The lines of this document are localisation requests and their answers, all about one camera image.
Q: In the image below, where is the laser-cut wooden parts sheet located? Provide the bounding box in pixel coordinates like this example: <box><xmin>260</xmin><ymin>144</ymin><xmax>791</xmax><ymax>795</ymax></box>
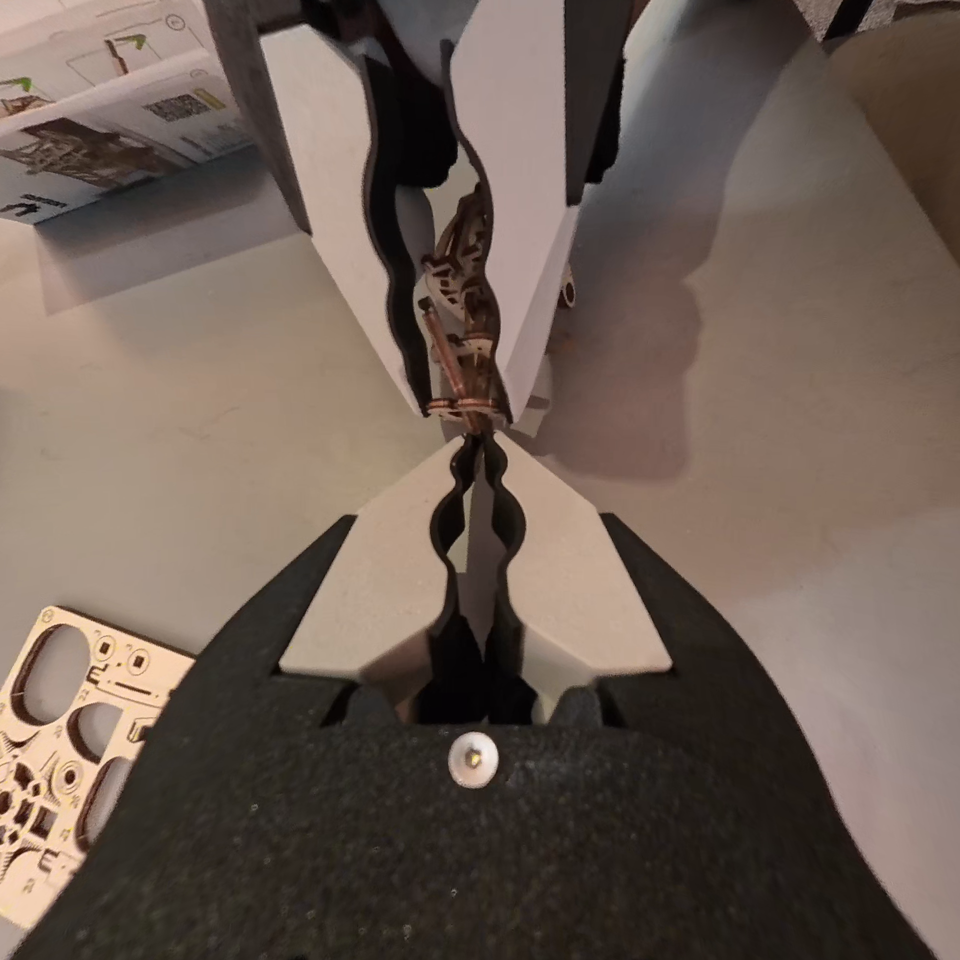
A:
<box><xmin>0</xmin><ymin>606</ymin><xmax>198</xmax><ymax>931</ymax></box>

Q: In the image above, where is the wooden gear model assembly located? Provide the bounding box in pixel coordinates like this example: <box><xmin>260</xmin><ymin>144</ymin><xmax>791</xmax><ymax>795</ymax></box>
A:
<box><xmin>414</xmin><ymin>183</ymin><xmax>580</xmax><ymax>438</ymax></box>

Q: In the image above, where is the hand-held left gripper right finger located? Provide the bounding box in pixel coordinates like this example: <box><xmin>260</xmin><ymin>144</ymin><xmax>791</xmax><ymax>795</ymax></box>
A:
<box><xmin>482</xmin><ymin>433</ymin><xmax>674</xmax><ymax>725</ymax></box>

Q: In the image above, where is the white instruction booklet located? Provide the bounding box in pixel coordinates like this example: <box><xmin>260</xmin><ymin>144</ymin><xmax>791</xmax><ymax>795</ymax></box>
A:
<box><xmin>0</xmin><ymin>0</ymin><xmax>252</xmax><ymax>226</ymax></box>

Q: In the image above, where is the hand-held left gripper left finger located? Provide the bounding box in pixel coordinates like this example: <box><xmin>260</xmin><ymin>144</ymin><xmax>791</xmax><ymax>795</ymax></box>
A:
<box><xmin>279</xmin><ymin>433</ymin><xmax>483</xmax><ymax>725</ymax></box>

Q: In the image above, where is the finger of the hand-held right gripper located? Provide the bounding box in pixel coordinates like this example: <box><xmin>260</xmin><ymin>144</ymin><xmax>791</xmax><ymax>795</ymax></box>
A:
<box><xmin>258</xmin><ymin>22</ymin><xmax>440</xmax><ymax>415</ymax></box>
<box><xmin>441</xmin><ymin>0</ymin><xmax>582</xmax><ymax>438</ymax></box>

